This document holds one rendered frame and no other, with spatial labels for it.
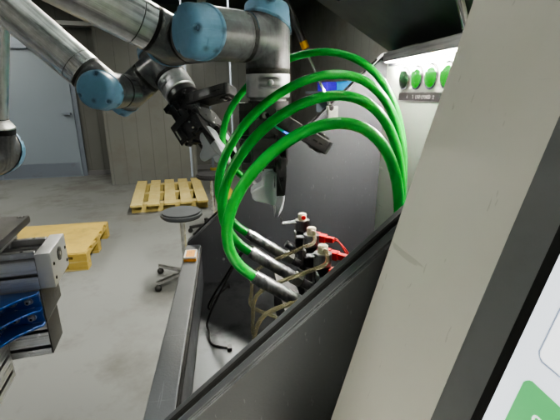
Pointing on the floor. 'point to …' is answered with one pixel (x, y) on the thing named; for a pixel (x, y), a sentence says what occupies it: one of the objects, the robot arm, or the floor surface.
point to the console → (457, 208)
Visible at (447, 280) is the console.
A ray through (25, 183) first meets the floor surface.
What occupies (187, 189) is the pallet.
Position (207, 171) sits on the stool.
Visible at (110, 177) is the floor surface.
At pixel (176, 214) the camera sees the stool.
